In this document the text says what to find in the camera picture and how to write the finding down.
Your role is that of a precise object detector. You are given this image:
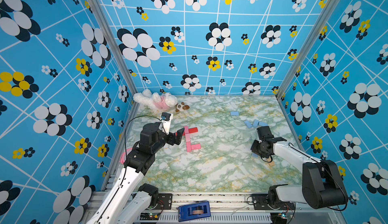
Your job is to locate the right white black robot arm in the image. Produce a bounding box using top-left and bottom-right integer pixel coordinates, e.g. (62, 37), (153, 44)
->
(251, 126), (348, 211)

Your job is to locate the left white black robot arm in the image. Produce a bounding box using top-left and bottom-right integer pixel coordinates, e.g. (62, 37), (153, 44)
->
(88, 120), (185, 224)

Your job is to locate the small brown white plush dog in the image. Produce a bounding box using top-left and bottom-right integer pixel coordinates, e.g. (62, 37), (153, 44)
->
(175, 102), (190, 113)

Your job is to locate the white pink plush toy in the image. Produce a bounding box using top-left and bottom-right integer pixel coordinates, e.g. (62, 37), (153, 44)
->
(133, 89), (178, 111)

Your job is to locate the pink alarm clock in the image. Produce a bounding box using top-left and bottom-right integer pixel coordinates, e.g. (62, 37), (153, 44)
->
(120, 148), (132, 164)

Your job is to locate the blue box device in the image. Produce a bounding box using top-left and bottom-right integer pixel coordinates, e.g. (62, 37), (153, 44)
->
(178, 201), (211, 222)

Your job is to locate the left circuit board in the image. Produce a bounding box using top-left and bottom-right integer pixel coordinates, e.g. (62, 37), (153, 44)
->
(140, 213), (161, 221)

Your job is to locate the circuit board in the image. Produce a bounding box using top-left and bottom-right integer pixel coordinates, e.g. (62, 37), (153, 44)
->
(271, 213), (287, 222)
(140, 213), (161, 221)

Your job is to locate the right circuit board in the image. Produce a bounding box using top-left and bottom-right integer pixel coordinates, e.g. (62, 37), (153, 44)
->
(271, 213), (287, 222)

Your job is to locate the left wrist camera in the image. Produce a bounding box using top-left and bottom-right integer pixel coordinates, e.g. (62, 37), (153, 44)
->
(161, 112), (173, 135)

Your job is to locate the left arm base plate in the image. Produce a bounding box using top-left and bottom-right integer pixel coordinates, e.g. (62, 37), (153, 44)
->
(151, 193), (173, 210)

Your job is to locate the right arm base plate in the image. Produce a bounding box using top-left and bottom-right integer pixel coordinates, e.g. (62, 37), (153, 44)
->
(250, 194), (296, 211)

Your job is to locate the aluminium front rail frame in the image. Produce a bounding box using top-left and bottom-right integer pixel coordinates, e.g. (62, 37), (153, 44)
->
(80, 192), (346, 224)

